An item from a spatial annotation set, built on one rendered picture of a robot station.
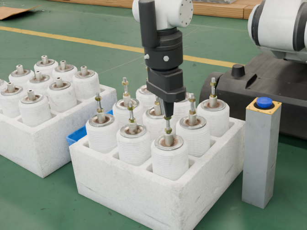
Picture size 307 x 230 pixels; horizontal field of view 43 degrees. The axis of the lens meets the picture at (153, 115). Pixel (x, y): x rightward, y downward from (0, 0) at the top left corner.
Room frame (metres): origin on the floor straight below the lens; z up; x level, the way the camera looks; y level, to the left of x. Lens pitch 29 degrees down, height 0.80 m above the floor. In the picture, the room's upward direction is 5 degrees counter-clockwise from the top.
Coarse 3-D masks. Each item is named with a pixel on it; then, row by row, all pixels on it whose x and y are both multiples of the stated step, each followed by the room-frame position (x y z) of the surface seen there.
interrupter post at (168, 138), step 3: (171, 132) 0.86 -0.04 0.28; (165, 135) 0.85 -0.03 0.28; (168, 135) 0.85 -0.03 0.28; (171, 135) 0.85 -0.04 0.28; (165, 138) 0.85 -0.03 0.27; (168, 138) 0.85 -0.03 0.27; (171, 138) 0.85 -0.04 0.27; (165, 141) 0.85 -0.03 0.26; (168, 141) 0.85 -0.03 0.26; (171, 141) 0.85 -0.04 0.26; (168, 144) 0.85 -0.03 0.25; (171, 144) 0.85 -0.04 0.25
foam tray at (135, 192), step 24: (240, 120) 1.06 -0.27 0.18; (72, 144) 1.00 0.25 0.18; (216, 144) 0.94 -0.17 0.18; (240, 144) 1.02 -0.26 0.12; (96, 168) 0.92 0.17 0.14; (120, 168) 0.86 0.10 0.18; (144, 168) 0.85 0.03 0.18; (192, 168) 0.83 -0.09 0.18; (216, 168) 0.90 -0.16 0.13; (240, 168) 1.03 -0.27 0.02; (96, 192) 0.93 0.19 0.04; (120, 192) 0.87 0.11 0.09; (144, 192) 0.82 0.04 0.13; (168, 192) 0.77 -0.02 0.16; (192, 192) 0.80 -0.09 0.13; (216, 192) 0.90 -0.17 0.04; (144, 216) 0.82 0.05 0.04; (168, 216) 0.77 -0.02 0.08; (192, 216) 0.79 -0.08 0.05
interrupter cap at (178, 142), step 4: (160, 136) 0.88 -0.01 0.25; (176, 136) 0.88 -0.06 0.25; (180, 136) 0.87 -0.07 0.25; (156, 140) 0.87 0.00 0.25; (160, 140) 0.87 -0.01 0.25; (176, 140) 0.86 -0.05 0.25; (180, 140) 0.86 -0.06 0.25; (156, 144) 0.85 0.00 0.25; (160, 144) 0.85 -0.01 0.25; (164, 144) 0.85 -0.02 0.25; (172, 144) 0.85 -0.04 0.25; (176, 144) 0.84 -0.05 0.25; (180, 144) 0.84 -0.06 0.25; (160, 148) 0.83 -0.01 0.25; (164, 148) 0.83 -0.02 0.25; (168, 148) 0.83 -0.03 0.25; (172, 148) 0.82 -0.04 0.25; (176, 148) 0.82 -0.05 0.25
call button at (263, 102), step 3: (258, 99) 0.90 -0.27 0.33; (261, 99) 0.90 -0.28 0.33; (264, 99) 0.90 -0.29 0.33; (267, 99) 0.90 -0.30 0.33; (270, 99) 0.90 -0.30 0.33; (258, 102) 0.89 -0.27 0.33; (261, 102) 0.89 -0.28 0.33; (264, 102) 0.89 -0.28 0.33; (267, 102) 0.89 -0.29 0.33; (270, 102) 0.89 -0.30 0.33; (258, 105) 0.90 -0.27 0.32; (261, 105) 0.88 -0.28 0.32; (264, 105) 0.88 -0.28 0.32; (267, 105) 0.88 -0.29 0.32
